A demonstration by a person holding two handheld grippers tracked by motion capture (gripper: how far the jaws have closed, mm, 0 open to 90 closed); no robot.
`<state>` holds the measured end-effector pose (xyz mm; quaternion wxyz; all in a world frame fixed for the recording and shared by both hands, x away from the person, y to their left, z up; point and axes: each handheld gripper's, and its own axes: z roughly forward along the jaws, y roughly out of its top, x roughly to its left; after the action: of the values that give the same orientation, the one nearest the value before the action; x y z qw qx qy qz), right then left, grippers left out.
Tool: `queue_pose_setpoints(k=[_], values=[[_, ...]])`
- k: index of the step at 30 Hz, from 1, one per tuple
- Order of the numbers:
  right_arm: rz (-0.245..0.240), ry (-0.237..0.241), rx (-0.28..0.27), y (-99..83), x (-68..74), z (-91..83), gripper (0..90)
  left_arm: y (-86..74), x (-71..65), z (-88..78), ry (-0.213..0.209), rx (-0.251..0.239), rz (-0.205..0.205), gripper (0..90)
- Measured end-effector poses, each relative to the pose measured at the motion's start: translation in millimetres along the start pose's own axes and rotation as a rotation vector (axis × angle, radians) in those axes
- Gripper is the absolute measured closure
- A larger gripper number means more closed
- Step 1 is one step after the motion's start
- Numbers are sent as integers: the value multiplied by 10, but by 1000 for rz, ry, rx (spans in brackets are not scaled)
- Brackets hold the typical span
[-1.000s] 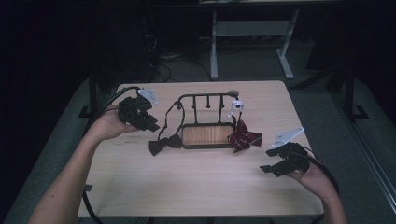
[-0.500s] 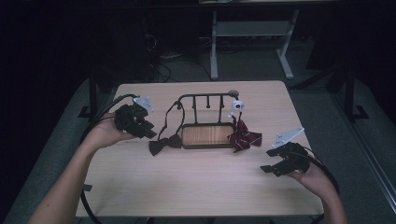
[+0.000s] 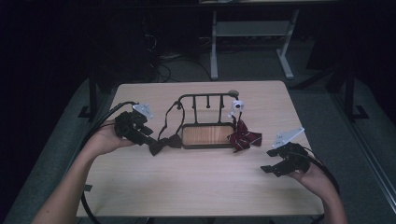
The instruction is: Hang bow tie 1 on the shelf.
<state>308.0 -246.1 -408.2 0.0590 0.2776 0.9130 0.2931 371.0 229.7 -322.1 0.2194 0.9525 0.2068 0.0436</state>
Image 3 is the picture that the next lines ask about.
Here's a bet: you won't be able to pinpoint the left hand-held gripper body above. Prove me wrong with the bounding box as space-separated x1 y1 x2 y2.
113 103 155 147

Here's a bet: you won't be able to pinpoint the black metal stand leg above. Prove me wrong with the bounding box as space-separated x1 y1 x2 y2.
77 69 99 121
343 65 371 122

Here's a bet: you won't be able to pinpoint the black bow tie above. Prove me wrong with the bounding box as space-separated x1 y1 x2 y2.
148 100 187 158

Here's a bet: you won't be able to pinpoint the person's right hand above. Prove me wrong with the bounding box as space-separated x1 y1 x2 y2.
287 160 340 202

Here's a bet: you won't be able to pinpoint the person's left hand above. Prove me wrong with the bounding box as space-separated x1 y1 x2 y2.
82 119 138 158

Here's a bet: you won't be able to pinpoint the black floor cables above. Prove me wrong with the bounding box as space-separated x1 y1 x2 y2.
143 17 213 84

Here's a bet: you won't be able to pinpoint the dark red striped bow tie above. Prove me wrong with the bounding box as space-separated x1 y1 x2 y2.
226 98 263 154

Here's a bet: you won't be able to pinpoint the black hook rack wooden tray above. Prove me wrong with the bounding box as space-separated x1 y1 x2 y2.
176 91 242 150

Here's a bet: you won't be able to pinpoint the white metal stand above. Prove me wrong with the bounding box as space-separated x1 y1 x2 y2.
209 8 301 81

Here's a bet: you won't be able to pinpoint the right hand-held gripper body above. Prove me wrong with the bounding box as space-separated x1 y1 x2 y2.
271 126 313 177

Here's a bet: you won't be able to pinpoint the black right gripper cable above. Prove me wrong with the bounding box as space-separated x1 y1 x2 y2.
297 146 342 224

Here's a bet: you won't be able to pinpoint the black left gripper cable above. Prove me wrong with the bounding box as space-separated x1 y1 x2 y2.
79 100 139 224

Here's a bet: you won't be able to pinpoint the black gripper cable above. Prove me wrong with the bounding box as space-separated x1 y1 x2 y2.
79 100 139 224
297 146 342 224

